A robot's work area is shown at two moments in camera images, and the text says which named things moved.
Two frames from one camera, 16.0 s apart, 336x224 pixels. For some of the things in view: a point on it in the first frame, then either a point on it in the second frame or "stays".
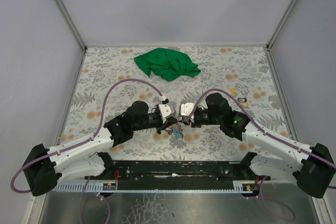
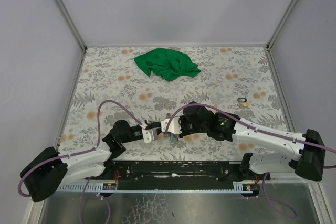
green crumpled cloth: x=167 y=64 stays
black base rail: x=177 y=172 stays
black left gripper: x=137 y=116 → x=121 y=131
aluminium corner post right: x=289 y=10 stays
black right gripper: x=190 y=121 → x=182 y=127
